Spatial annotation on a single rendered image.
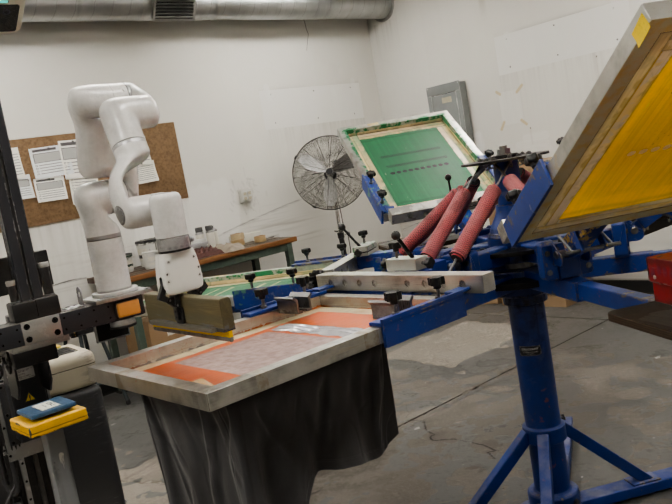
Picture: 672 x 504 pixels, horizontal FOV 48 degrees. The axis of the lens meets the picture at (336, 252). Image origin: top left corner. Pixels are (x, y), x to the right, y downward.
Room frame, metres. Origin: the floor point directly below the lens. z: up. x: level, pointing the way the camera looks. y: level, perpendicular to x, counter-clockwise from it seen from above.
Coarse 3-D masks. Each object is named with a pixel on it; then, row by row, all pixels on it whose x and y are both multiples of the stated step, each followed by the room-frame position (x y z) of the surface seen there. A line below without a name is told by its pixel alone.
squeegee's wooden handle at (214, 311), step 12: (156, 300) 1.84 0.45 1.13; (180, 300) 1.74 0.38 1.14; (192, 300) 1.70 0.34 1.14; (204, 300) 1.66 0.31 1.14; (216, 300) 1.62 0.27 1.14; (228, 300) 1.63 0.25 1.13; (156, 312) 1.85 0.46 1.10; (168, 312) 1.80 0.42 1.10; (192, 312) 1.71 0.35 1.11; (204, 312) 1.67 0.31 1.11; (216, 312) 1.63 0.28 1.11; (228, 312) 1.63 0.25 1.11; (204, 324) 1.68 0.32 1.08; (216, 324) 1.64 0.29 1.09; (228, 324) 1.62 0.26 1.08
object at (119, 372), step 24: (192, 336) 2.04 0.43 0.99; (360, 336) 1.70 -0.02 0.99; (120, 360) 1.90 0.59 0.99; (144, 360) 1.94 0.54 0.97; (288, 360) 1.59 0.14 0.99; (312, 360) 1.61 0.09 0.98; (336, 360) 1.65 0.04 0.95; (120, 384) 1.74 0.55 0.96; (144, 384) 1.64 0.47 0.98; (168, 384) 1.56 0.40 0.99; (192, 384) 1.53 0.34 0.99; (240, 384) 1.49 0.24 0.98; (264, 384) 1.52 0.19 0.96; (216, 408) 1.45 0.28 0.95
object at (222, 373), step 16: (352, 320) 2.05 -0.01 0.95; (368, 320) 2.01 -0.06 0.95; (304, 336) 1.95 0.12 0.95; (320, 336) 1.92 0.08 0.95; (336, 336) 1.89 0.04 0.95; (272, 352) 1.84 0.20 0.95; (288, 352) 1.81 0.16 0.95; (224, 368) 1.76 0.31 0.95; (240, 368) 1.73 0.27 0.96; (256, 368) 1.70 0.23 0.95
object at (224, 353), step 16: (304, 320) 2.17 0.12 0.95; (320, 320) 2.13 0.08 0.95; (336, 320) 2.09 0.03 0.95; (256, 336) 2.06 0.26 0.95; (272, 336) 2.02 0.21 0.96; (288, 336) 1.99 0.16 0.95; (208, 352) 1.96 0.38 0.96; (224, 352) 1.93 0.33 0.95; (240, 352) 1.90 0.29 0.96; (256, 352) 1.87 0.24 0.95; (160, 368) 1.87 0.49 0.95; (176, 368) 1.84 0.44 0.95; (192, 368) 1.81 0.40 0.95; (208, 368) 1.79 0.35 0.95
